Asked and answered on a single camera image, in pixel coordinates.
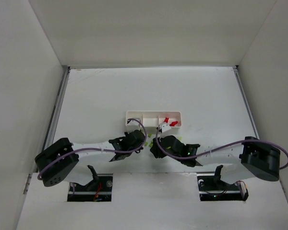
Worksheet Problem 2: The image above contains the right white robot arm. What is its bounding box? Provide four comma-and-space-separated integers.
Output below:
150, 135, 281, 184

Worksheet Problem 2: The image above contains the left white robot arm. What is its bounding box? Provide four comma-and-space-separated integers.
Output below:
35, 130, 147, 187

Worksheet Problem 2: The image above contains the white three-compartment tray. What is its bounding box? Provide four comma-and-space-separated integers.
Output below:
126, 111, 182, 128

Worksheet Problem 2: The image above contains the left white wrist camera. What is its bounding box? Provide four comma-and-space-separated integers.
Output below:
126, 118, 141, 129

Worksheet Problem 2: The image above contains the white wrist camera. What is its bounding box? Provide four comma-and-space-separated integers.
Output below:
156, 122, 171, 133
126, 118, 141, 129

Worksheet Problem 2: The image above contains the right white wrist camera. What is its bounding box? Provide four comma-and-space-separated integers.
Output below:
156, 122, 171, 133

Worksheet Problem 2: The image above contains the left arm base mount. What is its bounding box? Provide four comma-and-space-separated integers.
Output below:
67, 165, 113, 202

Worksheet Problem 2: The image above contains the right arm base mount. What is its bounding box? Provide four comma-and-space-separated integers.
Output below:
197, 165, 249, 202

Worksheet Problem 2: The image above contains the left aluminium rail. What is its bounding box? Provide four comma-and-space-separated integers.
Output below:
37, 66, 71, 173

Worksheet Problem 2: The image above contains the aluminium rail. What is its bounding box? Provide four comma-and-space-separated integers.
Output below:
232, 65, 260, 139
37, 66, 71, 173

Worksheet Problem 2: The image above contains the right aluminium rail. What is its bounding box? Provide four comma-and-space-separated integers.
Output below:
232, 65, 260, 139

